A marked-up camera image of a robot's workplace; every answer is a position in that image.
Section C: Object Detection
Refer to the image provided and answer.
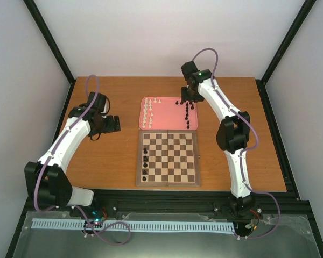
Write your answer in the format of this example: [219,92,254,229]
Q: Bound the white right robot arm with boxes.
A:
[181,61,252,217]

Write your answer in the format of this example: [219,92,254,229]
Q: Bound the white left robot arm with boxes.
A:
[24,92,121,217]

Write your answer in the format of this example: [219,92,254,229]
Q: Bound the pink plastic tray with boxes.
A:
[138,96,198,130]

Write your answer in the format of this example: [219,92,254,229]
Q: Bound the wooden chessboard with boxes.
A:
[136,130,201,187]

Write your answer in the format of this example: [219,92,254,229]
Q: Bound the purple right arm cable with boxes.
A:
[191,48,281,240]

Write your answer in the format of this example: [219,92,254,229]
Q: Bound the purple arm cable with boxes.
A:
[33,74,131,246]
[191,48,281,240]

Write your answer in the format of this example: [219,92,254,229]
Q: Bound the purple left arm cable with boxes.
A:
[33,74,131,246]

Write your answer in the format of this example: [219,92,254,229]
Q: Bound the light blue cable duct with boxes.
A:
[31,218,235,234]

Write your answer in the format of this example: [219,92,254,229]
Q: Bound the black aluminium frame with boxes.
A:
[5,0,323,258]

